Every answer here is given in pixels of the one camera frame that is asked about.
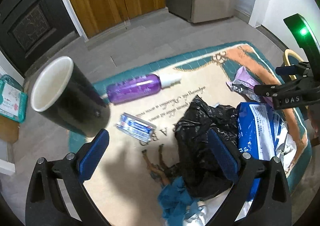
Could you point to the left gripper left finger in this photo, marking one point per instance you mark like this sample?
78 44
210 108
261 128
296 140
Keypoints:
56 193

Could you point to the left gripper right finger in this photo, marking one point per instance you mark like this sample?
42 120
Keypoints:
260 192

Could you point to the pink swiss roll wrapper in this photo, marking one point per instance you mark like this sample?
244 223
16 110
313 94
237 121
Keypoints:
244 84

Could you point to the black plastic bag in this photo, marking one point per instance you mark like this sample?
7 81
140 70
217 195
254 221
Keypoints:
202 175

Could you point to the person's right hand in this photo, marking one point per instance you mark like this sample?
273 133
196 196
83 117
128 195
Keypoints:
314 117

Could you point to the teal bin with yellow rim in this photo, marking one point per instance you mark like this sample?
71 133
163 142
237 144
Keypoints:
292 62

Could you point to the blue white snack bag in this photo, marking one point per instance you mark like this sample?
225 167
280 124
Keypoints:
263 133

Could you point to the brown cardboard box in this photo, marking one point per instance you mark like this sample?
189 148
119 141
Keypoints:
9 130

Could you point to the blue tissue paper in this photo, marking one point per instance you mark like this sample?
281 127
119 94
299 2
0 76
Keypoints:
176 203

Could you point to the green wet wipes pack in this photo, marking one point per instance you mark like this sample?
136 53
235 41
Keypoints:
13 101

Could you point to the black paper cup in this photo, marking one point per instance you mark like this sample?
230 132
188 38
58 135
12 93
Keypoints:
63 94

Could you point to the small blue white packet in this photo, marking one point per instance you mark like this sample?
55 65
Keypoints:
135 127

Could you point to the purple spray bottle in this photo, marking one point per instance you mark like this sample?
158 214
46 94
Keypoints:
138 87

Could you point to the black door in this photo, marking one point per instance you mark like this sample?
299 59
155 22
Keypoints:
29 28

